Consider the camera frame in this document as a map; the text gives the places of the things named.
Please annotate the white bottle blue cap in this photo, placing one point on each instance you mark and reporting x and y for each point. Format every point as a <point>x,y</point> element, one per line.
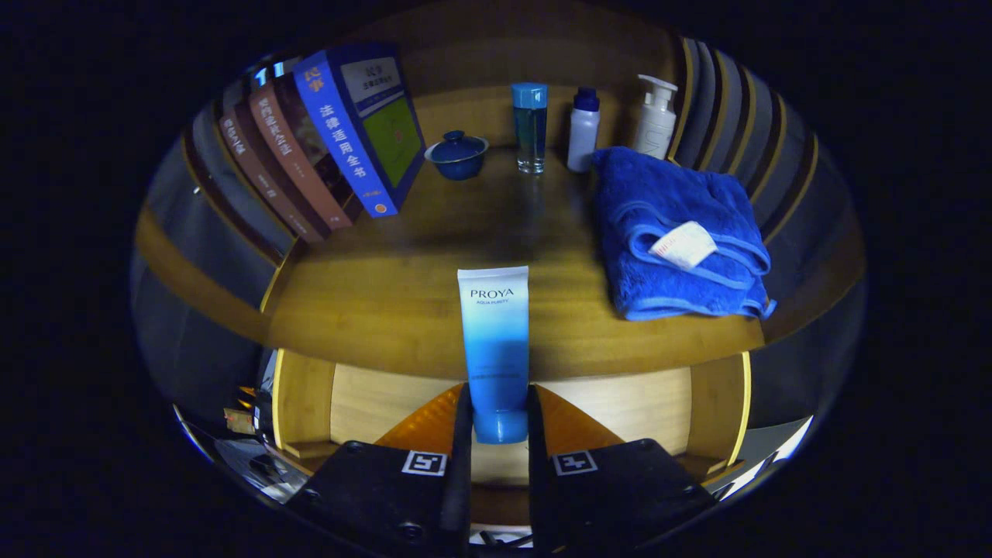
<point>583,136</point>

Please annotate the wooden countertop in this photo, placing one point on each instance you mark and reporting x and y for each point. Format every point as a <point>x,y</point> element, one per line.
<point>403,294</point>

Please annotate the white pump bottle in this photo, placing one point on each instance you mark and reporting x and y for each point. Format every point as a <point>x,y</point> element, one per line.
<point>656,120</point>

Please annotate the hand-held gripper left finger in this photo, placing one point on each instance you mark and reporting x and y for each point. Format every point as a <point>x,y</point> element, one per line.
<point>463,496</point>

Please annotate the blue glass bottle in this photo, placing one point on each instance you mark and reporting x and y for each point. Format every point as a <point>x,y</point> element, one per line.
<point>530,128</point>

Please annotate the blue cosmetic tube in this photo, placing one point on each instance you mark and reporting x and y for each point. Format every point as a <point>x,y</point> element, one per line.
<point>496,349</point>

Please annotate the wooden drawer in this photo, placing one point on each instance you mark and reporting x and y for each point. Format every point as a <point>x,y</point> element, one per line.
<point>620,403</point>

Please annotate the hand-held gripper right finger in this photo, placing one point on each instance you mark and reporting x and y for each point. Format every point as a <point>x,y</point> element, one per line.
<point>537,496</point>

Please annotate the blue folded towel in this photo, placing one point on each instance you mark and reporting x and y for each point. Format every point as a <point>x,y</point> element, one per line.
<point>659,209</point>

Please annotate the brown book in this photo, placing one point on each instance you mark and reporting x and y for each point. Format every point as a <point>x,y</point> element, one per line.
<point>263,182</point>
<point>298,159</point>

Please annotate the wooden cabinet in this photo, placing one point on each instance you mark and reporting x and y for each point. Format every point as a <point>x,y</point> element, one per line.
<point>480,108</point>

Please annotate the blue book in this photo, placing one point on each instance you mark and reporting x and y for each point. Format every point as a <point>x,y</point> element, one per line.
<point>349,132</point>

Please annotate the blue lidded teacup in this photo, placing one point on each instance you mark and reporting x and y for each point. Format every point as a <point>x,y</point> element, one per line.
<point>457,155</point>

